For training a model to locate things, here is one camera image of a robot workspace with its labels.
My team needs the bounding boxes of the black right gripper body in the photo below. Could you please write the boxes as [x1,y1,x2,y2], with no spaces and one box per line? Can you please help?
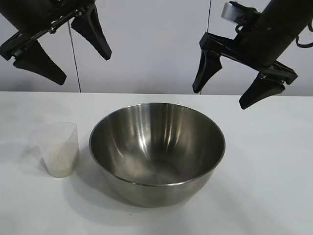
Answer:
[199,13,299,86]

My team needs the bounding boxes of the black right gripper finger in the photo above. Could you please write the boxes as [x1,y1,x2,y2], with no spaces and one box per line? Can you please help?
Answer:
[192,49,223,94]
[238,72,286,111]

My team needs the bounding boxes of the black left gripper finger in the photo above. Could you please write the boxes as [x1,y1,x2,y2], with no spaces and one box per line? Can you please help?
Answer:
[11,40,67,86]
[70,4,112,61]

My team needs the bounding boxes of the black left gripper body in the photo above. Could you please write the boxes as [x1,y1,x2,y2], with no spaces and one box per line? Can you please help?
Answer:
[0,0,95,62]

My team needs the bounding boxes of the clear plastic measuring cup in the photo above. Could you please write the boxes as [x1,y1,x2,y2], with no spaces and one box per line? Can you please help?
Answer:
[28,121,80,178]

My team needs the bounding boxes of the stainless steel mixing bowl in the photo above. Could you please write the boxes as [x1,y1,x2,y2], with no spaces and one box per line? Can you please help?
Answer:
[89,102,226,208]

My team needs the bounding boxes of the white uncooked rice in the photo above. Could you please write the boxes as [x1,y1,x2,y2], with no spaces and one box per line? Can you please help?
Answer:
[46,143,75,177]

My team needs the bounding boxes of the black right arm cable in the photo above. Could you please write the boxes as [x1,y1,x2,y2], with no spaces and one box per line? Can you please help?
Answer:
[295,34,313,49]

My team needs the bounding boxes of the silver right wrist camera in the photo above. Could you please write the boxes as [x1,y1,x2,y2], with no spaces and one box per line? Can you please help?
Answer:
[221,1,243,24]

